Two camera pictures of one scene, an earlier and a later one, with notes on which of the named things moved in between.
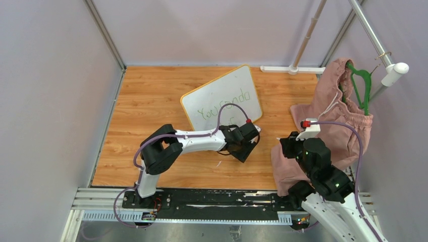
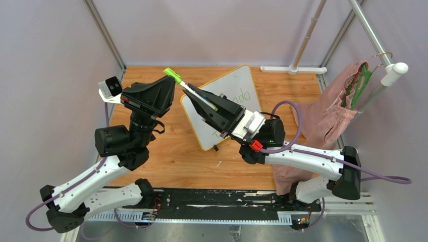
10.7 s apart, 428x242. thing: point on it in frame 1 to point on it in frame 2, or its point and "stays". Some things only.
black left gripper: x=242 y=156 to x=152 y=100
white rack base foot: x=291 y=70 stays
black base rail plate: x=250 y=203 stays
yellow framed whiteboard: x=203 y=107 stays
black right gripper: x=288 y=143 to x=227 y=116
